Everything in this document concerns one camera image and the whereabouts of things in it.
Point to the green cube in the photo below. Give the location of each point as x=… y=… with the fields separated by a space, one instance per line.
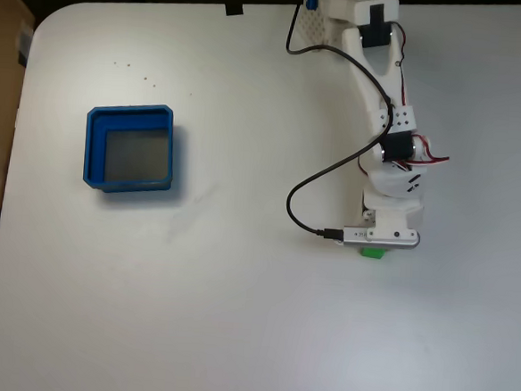
x=372 y=253

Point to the blue square box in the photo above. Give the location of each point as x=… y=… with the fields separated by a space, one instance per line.
x=95 y=148

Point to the black tape piece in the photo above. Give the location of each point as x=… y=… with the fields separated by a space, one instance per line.
x=234 y=10

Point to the silver camera box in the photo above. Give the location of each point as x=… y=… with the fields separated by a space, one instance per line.
x=382 y=242

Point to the white perforated base mount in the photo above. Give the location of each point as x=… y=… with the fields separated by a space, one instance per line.
x=314 y=27

